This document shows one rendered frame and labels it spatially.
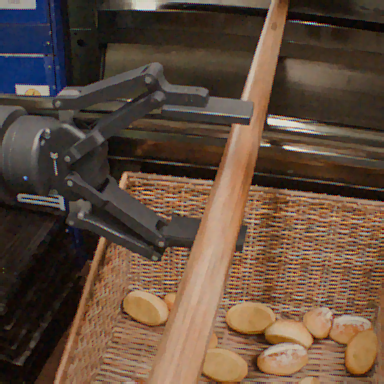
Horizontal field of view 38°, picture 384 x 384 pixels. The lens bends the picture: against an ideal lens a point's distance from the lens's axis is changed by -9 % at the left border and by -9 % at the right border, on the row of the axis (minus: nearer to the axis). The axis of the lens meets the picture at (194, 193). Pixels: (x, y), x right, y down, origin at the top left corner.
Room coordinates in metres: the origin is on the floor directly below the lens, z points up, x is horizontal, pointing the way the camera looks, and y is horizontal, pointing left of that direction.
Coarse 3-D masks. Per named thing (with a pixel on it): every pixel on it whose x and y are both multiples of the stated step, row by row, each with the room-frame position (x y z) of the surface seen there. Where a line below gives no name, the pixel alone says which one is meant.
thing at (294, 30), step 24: (96, 24) 1.01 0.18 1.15; (120, 24) 1.00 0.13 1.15; (144, 24) 0.99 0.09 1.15; (168, 24) 0.98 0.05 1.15; (192, 24) 0.98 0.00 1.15; (216, 24) 0.97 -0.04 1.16; (240, 24) 0.96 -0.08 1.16; (288, 24) 0.94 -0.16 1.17; (312, 24) 0.93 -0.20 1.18; (336, 24) 0.93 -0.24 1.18; (360, 24) 0.94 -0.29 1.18; (360, 48) 0.91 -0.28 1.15
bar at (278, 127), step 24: (0, 96) 0.66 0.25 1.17; (24, 96) 0.65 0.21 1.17; (48, 96) 0.65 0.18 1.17; (96, 120) 0.62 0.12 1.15; (144, 120) 0.60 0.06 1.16; (168, 120) 0.60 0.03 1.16; (192, 120) 0.59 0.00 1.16; (288, 120) 0.58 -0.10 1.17; (312, 120) 0.58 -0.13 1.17; (312, 144) 0.57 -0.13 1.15; (336, 144) 0.56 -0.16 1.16; (360, 144) 0.55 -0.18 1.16
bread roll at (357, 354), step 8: (352, 336) 0.72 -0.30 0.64; (360, 336) 0.71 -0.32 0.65; (368, 336) 0.71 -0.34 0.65; (376, 336) 0.72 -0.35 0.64; (352, 344) 0.70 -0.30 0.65; (360, 344) 0.69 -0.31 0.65; (368, 344) 0.70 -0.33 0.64; (376, 344) 0.70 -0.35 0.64; (352, 352) 0.68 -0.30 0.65; (360, 352) 0.68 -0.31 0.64; (368, 352) 0.68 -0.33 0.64; (376, 352) 0.68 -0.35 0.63; (344, 360) 0.68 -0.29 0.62; (352, 360) 0.66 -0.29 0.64; (360, 360) 0.66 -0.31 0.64; (368, 360) 0.66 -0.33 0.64; (352, 368) 0.65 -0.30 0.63; (360, 368) 0.65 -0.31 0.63; (368, 368) 0.65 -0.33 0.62
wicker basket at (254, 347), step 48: (144, 192) 0.95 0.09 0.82; (192, 192) 0.94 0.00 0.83; (288, 192) 0.91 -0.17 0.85; (336, 240) 0.86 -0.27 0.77; (96, 288) 0.75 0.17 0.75; (240, 288) 0.87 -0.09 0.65; (288, 288) 0.85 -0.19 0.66; (336, 288) 0.83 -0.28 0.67; (96, 336) 0.71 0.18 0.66; (144, 336) 0.79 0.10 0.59; (240, 336) 0.78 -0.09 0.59
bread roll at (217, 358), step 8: (208, 352) 0.69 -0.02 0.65; (216, 352) 0.69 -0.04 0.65; (224, 352) 0.69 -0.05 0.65; (232, 352) 0.69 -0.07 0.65; (208, 360) 0.68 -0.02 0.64; (216, 360) 0.68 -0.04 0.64; (224, 360) 0.67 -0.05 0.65; (232, 360) 0.67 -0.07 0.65; (240, 360) 0.67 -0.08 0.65; (208, 368) 0.67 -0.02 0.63; (216, 368) 0.67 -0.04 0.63; (224, 368) 0.66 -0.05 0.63; (232, 368) 0.66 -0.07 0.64; (240, 368) 0.66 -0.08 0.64; (208, 376) 0.66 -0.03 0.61; (216, 376) 0.66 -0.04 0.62; (224, 376) 0.65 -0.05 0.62; (232, 376) 0.65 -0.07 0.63; (240, 376) 0.65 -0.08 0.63
